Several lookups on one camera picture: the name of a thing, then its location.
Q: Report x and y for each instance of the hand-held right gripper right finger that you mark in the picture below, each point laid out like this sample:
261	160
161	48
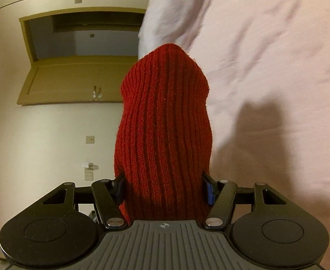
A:
209	193

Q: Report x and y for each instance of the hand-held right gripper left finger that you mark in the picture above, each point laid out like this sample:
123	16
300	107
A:
119	190

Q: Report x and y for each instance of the red patterned knit sweater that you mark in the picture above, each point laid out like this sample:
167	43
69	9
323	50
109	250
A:
165	123

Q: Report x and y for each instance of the brown wooden door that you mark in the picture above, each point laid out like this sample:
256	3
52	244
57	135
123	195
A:
75	78

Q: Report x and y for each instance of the lilac blanket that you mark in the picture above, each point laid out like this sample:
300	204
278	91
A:
167	14

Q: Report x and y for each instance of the beige wall socket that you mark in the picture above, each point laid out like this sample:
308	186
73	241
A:
88	175

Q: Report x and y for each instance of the beige wall switch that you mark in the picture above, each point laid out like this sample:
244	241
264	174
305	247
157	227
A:
90	139

